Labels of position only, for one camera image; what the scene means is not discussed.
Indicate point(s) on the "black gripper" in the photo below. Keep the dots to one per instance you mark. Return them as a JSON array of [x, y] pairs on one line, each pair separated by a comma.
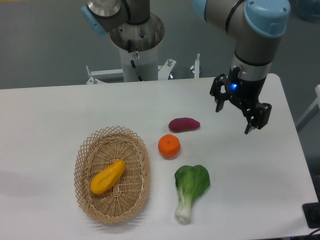
[[242, 91]]

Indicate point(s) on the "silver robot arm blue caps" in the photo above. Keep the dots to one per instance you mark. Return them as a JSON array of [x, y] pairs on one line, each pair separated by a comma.
[[257, 26]]

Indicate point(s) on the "woven wicker basket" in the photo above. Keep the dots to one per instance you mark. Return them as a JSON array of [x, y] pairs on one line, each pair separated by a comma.
[[126, 198]]

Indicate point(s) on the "yellow mango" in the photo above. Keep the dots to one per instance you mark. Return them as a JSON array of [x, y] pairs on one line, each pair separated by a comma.
[[108, 177]]

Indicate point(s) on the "purple sweet potato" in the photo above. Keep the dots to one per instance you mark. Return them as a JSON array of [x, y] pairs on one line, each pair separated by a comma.
[[183, 124]]

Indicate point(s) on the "orange tangerine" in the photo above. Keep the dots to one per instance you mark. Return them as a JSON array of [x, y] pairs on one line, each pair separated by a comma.
[[169, 146]]

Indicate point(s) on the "green bok choy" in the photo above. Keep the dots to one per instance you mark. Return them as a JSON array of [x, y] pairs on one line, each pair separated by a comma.
[[191, 182]]

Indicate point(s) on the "black device at table edge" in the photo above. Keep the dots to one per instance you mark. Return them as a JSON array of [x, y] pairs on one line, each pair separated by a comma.
[[312, 214]]

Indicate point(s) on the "white frame at right edge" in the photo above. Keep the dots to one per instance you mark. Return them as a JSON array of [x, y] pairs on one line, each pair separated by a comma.
[[310, 111]]

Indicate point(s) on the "white metal base frame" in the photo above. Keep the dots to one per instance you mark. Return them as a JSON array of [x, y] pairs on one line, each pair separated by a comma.
[[164, 72]]

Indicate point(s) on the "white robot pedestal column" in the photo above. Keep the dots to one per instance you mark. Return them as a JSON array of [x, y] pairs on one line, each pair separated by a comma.
[[138, 48]]

